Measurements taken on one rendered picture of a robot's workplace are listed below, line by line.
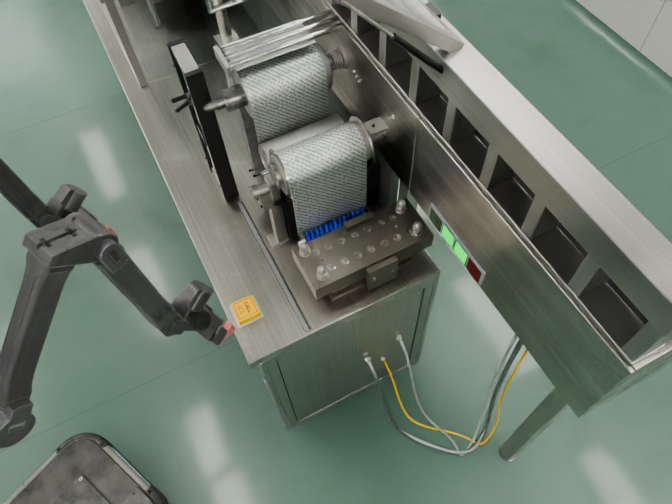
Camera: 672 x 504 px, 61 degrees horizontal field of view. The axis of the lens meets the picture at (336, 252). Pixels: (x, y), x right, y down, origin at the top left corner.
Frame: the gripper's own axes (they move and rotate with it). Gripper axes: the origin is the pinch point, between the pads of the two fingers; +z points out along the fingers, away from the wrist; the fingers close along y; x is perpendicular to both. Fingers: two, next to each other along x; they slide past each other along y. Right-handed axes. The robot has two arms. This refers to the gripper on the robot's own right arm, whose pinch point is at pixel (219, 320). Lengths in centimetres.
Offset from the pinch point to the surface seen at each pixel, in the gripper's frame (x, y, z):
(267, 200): -34.3, 11.7, 9.1
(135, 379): 72, 61, 80
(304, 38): -78, 21, -3
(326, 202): -42.9, -2.0, 15.1
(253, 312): -3.2, -0.2, 15.9
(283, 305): -9.0, -4.8, 22.0
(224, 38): -72, 69, 25
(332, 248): -32.2, -9.3, 20.2
